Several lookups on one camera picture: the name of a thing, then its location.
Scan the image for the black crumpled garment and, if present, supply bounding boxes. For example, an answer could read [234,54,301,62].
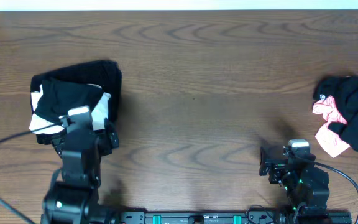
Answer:
[313,76,358,152]

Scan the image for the pink crumpled garment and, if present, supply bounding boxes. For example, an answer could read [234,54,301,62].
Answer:
[312,95,350,158]

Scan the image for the white folded garment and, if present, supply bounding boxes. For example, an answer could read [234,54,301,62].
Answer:
[29,85,111,134]

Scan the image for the black t-shirt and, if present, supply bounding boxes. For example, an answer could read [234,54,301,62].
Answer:
[35,78,104,124]

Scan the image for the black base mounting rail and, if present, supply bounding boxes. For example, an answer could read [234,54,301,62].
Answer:
[116,205,352,224]

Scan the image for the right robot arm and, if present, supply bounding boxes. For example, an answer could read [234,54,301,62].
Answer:
[259,146,329,216]

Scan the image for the black fabric storage container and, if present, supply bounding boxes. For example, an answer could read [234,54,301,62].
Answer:
[30,60,122,145]

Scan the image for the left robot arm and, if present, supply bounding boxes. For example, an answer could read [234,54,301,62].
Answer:
[40,113,119,224]

